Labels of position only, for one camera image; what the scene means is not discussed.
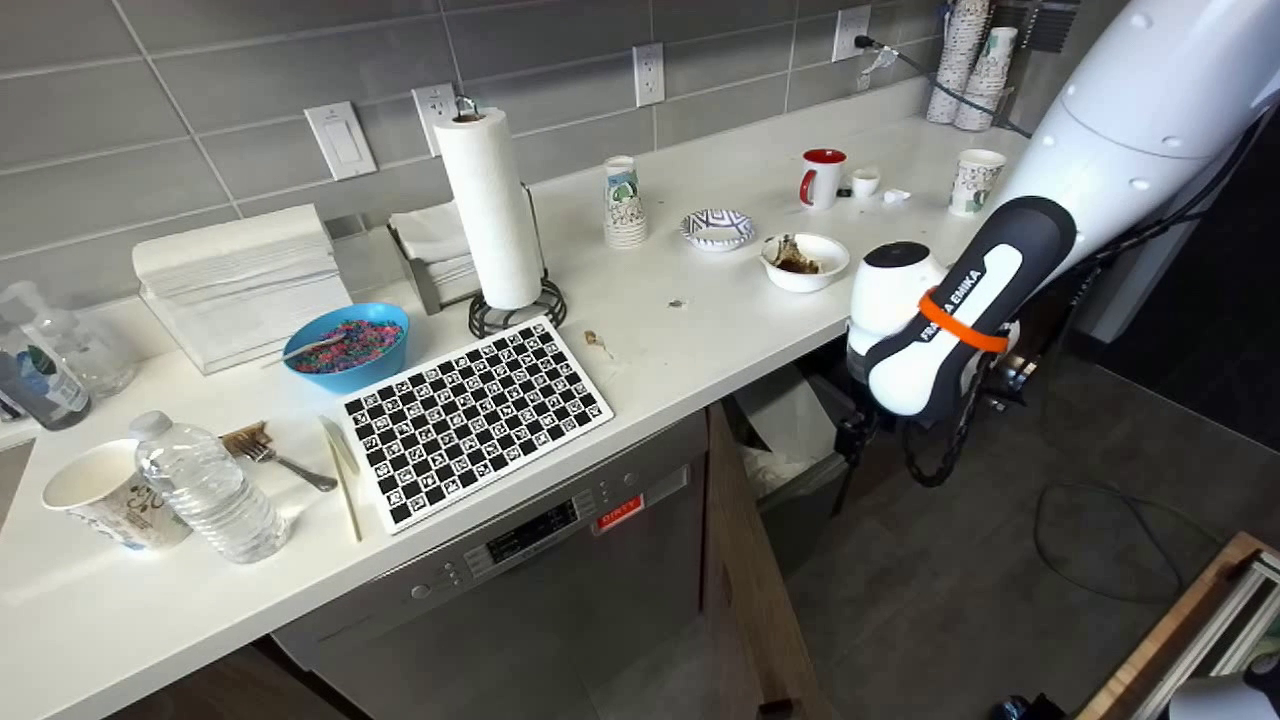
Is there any white light switch plate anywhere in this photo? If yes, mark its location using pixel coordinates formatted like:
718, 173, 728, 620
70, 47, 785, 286
303, 102, 377, 181

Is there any checkered black white mat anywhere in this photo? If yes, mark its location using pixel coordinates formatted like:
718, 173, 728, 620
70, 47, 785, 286
339, 319, 611, 532

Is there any wall power outlet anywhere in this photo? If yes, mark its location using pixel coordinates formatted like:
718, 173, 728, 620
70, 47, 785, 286
630, 45, 663, 107

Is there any stack of paper cups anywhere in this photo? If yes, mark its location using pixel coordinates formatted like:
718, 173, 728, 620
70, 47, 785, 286
929, 0, 987, 127

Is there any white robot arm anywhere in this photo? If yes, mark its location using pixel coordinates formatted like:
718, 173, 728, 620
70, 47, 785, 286
849, 0, 1280, 489

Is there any stack of white napkins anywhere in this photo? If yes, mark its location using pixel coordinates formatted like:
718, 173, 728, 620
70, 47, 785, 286
133, 204, 347, 377

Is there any red white mug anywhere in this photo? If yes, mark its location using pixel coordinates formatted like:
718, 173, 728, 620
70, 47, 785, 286
796, 147, 845, 211

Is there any clear plastic container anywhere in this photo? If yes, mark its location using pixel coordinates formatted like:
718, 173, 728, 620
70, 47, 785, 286
0, 282, 137, 431

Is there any grey trash bin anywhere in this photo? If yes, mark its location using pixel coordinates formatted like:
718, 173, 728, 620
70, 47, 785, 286
728, 380, 849, 572

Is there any black wire towel holder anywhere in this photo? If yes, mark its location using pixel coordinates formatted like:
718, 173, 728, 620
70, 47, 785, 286
467, 186, 567, 339

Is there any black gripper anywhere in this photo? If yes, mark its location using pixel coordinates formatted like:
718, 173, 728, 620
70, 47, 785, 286
837, 411, 873, 470

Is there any patterned small plate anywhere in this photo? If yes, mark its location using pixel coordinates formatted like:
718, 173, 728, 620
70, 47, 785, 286
678, 207, 759, 252

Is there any white bowl with food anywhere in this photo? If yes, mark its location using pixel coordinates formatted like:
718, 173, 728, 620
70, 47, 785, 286
759, 233, 849, 297

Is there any stainless dishwasher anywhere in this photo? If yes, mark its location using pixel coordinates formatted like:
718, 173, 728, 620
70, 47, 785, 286
274, 417, 708, 720

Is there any wooden chopstick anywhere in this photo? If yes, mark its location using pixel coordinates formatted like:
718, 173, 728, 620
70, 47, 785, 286
325, 422, 363, 545

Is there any white paper towel roll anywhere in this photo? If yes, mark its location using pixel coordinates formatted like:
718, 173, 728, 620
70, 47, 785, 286
437, 107, 543, 310

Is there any open cabinet door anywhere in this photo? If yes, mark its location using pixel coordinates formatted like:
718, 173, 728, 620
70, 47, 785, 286
705, 410, 833, 720

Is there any small patterned paper cup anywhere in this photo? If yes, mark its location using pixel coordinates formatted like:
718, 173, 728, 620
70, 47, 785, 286
605, 156, 645, 247

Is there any clear plastic water bottle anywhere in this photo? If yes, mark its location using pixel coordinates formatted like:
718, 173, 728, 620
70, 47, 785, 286
133, 411, 283, 566

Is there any blue bowl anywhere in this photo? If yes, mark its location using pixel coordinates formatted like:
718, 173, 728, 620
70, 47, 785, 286
283, 305, 410, 391

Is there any metal fork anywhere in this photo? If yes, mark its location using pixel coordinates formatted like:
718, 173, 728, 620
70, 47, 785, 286
222, 424, 336, 492

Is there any folded white napkin pile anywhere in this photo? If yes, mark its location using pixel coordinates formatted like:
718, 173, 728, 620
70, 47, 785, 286
389, 204, 480, 312

